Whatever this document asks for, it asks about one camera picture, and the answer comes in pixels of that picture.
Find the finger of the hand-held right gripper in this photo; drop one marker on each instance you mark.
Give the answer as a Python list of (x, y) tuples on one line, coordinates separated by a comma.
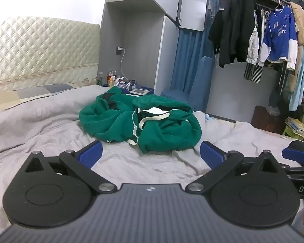
[(295, 155)]

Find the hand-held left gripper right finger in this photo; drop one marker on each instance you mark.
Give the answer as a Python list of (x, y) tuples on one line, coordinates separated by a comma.
[(211, 154)]

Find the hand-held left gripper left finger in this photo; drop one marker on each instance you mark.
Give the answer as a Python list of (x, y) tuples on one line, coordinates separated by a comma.
[(91, 153)]

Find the green hoodie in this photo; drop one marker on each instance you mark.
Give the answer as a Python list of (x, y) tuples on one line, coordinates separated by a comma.
[(162, 131)]

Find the green stool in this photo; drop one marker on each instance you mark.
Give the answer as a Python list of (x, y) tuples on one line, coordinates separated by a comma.
[(288, 132)]

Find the stack of books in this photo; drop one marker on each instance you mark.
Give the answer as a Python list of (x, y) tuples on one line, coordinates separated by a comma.
[(297, 127)]

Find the light blue bed sheet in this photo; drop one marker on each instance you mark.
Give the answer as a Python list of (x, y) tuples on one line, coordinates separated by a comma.
[(208, 117)]

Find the brown storage box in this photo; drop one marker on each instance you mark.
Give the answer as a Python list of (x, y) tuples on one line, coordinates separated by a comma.
[(266, 121)]

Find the hanging jeans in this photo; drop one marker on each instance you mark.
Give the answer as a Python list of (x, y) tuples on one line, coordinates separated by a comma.
[(274, 98)]

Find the green bottle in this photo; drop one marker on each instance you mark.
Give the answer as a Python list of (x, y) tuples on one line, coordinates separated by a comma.
[(99, 81)]

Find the blue covered chair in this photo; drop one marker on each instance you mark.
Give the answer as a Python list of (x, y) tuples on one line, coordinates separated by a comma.
[(202, 81)]

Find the light blue hanging garment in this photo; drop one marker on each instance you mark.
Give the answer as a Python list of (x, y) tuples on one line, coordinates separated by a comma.
[(300, 81)]

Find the orange bottle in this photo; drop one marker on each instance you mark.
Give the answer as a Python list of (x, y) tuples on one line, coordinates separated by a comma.
[(111, 81)]

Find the white tablet device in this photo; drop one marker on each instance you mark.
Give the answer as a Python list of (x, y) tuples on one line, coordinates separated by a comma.
[(139, 91)]

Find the blue bedside table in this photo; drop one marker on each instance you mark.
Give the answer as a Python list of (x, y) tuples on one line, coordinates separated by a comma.
[(143, 86)]

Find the striped hanging shirt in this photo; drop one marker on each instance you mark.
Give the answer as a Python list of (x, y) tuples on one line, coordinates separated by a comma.
[(253, 72)]

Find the patchwork pillow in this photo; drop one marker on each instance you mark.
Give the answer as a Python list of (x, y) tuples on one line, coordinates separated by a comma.
[(15, 96)]

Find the blue curtain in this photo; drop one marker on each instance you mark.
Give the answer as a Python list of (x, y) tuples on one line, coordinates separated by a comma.
[(187, 60)]

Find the grey wardrobe cabinet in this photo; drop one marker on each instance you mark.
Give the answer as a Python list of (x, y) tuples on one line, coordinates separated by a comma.
[(141, 55)]

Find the cream quilted headboard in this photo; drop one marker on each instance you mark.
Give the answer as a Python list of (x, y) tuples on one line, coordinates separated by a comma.
[(40, 50)]

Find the white hanging jacket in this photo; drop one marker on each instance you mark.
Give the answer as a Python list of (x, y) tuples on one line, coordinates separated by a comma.
[(253, 45)]

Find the blue and white jersey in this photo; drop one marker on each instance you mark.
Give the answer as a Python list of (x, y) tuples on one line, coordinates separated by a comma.
[(278, 38)]

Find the beige hanging coat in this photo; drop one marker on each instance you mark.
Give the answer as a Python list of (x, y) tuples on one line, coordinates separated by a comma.
[(301, 30)]

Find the black hanging coat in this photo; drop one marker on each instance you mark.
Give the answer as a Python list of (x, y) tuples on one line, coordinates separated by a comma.
[(233, 30)]

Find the white wall charger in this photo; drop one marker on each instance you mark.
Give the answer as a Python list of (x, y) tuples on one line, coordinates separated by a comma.
[(119, 50)]

